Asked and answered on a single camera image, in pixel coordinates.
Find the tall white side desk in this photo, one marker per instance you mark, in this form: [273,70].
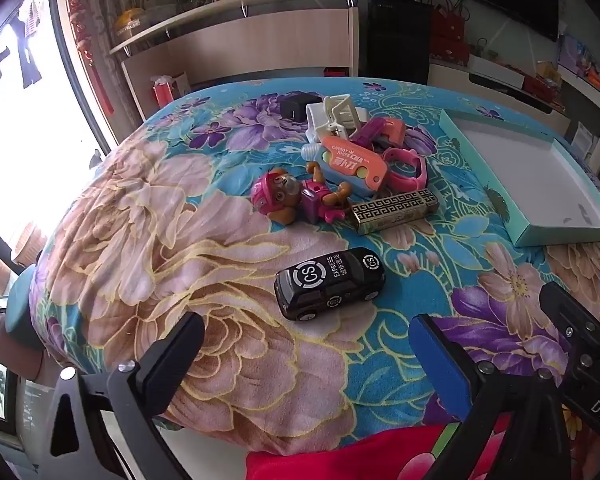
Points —
[597,110]

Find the white flat box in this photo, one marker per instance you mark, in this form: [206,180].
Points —
[495,67]

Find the blue orange toy knife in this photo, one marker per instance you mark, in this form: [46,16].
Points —
[352,165]

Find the wooden partition counter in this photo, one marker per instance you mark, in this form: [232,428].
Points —
[260,45]

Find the black plug charger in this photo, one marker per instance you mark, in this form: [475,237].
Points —
[297,105]

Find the red hanging ornament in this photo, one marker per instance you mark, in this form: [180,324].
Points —
[87,45]

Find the pink wrist watch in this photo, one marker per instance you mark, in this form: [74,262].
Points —
[410,170]

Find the black water dispenser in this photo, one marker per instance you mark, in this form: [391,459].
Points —
[397,25]

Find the low white television cabinet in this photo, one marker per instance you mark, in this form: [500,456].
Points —
[480,90]

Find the black toy car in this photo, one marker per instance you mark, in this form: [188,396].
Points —
[330,280]

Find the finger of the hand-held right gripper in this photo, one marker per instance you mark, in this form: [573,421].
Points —
[567,315]

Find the cream plastic clip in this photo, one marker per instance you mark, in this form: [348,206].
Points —
[347,112]

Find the yellow container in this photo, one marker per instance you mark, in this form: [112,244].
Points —
[130,20]

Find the purple orange toy gun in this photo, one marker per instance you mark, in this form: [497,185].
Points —
[380,132]

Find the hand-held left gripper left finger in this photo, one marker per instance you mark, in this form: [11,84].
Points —
[172,365]

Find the red flat box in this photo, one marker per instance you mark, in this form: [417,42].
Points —
[542,87]

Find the red floral cloth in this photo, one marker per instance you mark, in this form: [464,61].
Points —
[330,455]

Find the floral blue blanket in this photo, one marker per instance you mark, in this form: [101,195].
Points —
[180,240]

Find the shallow teal cardboard box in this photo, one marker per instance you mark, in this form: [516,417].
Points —
[520,170]

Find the red handbags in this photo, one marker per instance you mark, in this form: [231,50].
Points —
[449,30]

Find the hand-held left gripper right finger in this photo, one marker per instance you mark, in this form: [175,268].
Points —
[437,365]

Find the teal stool cushion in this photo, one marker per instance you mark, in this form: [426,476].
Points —
[22,305]

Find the gold patterned lighter box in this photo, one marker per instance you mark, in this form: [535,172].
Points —
[395,212]

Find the red tissue box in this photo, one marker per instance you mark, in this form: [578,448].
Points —
[166,91]

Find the pink pup toy figure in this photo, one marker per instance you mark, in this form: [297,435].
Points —
[280,195]

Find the patterned curtain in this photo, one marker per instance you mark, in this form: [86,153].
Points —
[112,0]

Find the hanging dark clothes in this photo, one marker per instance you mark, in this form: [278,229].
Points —
[27,50]

